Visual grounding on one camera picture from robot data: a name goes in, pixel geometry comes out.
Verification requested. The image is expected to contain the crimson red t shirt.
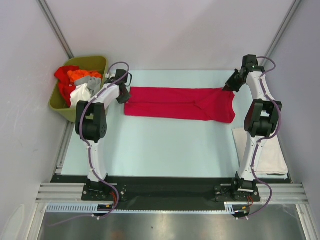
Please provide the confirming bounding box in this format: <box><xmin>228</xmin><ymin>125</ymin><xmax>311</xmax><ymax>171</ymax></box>
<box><xmin>124</xmin><ymin>87</ymin><xmax>236</xmax><ymax>124</ymax></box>

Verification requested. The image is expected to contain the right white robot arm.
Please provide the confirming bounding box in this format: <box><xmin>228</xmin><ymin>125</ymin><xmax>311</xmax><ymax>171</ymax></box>
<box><xmin>222</xmin><ymin>54</ymin><xmax>282</xmax><ymax>201</ymax></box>

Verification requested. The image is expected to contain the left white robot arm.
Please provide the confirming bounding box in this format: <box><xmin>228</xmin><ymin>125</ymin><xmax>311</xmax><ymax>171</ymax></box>
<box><xmin>75</xmin><ymin>69</ymin><xmax>132</xmax><ymax>201</ymax></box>

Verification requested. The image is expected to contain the grey t shirt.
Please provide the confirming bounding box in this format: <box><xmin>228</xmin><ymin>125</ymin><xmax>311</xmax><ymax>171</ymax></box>
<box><xmin>74</xmin><ymin>75</ymin><xmax>102</xmax><ymax>97</ymax></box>

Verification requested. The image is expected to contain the olive green plastic bin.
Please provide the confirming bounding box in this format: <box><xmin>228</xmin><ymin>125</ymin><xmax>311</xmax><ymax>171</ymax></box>
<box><xmin>49</xmin><ymin>55</ymin><xmax>108</xmax><ymax>123</ymax></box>

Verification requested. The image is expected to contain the white t shirt in bin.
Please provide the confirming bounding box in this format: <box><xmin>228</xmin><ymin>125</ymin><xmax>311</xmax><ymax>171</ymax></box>
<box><xmin>70</xmin><ymin>83</ymin><xmax>92</xmax><ymax>109</ymax></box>

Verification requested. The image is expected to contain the orange t shirt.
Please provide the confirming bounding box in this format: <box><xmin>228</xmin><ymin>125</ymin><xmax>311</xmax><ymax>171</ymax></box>
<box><xmin>67</xmin><ymin>69</ymin><xmax>103</xmax><ymax>84</ymax></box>

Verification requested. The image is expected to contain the bright red t shirt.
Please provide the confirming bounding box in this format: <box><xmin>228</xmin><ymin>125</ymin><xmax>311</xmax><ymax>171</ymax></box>
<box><xmin>54</xmin><ymin>65</ymin><xmax>80</xmax><ymax>108</ymax></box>

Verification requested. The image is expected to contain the folded white t shirt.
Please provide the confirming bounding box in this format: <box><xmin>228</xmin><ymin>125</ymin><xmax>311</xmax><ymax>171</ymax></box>
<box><xmin>232</xmin><ymin>128</ymin><xmax>288</xmax><ymax>178</ymax></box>

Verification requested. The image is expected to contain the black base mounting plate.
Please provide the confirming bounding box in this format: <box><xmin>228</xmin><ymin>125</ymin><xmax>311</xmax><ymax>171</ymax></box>
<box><xmin>50</xmin><ymin>175</ymin><xmax>290</xmax><ymax>210</ymax></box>

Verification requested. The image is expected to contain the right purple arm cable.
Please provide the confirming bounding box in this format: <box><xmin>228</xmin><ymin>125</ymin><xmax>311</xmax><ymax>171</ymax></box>
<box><xmin>234</xmin><ymin>56</ymin><xmax>283</xmax><ymax>221</ymax></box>

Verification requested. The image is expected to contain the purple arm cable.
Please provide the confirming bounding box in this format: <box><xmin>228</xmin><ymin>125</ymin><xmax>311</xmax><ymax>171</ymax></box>
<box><xmin>234</xmin><ymin>56</ymin><xmax>283</xmax><ymax>221</ymax></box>
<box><xmin>47</xmin><ymin>62</ymin><xmax>133</xmax><ymax>227</ymax></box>

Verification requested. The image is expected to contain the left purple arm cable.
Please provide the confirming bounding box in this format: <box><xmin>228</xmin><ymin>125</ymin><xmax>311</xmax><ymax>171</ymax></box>
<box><xmin>47</xmin><ymin>62</ymin><xmax>133</xmax><ymax>227</ymax></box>

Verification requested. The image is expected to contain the right corner aluminium post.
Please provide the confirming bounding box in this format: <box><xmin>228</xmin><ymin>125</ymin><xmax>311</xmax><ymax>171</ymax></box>
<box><xmin>254</xmin><ymin>0</ymin><xmax>303</xmax><ymax>69</ymax></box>

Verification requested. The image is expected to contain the corner aluminium post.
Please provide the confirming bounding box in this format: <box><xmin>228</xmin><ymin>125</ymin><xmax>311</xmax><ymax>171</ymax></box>
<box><xmin>36</xmin><ymin>0</ymin><xmax>75</xmax><ymax>59</ymax></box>
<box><xmin>254</xmin><ymin>0</ymin><xmax>303</xmax><ymax>69</ymax></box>

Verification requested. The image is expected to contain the left corner aluminium post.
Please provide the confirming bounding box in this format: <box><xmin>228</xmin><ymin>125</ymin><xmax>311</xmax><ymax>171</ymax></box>
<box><xmin>36</xmin><ymin>0</ymin><xmax>75</xmax><ymax>59</ymax></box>

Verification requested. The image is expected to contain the white slotted cable duct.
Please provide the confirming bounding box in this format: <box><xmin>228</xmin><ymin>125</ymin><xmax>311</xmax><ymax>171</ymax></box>
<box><xmin>46</xmin><ymin>202</ymin><xmax>249</xmax><ymax>216</ymax></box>

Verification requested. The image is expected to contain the right aluminium frame rail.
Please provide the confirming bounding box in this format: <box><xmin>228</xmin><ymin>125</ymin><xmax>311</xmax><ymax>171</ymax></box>
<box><xmin>257</xmin><ymin>183</ymin><xmax>309</xmax><ymax>205</ymax></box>

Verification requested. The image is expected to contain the aluminium frame rail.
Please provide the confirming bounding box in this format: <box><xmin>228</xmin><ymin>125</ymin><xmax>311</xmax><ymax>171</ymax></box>
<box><xmin>35</xmin><ymin>183</ymin><xmax>85</xmax><ymax>203</ymax></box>
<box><xmin>257</xmin><ymin>183</ymin><xmax>309</xmax><ymax>205</ymax></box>

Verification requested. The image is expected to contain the left aluminium frame rail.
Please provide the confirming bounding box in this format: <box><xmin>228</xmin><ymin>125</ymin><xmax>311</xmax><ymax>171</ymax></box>
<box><xmin>35</xmin><ymin>183</ymin><xmax>85</xmax><ymax>203</ymax></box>

